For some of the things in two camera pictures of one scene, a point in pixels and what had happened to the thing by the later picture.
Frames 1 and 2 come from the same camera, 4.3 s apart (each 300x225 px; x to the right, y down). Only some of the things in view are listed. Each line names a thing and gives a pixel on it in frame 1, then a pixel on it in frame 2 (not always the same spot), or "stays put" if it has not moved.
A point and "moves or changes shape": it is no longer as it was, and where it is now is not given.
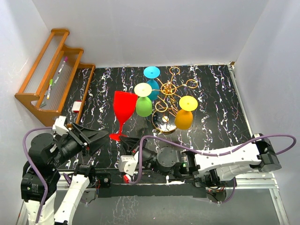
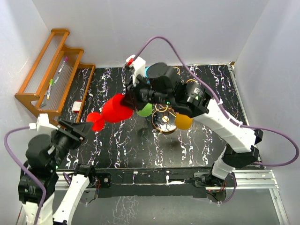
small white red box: [76, 106] stays put
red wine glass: [124, 104] moves or changes shape
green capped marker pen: [50, 82] stays put
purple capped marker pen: [62, 65] stays put
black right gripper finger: [129, 151] to [128, 101]
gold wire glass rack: [163, 116] stays put
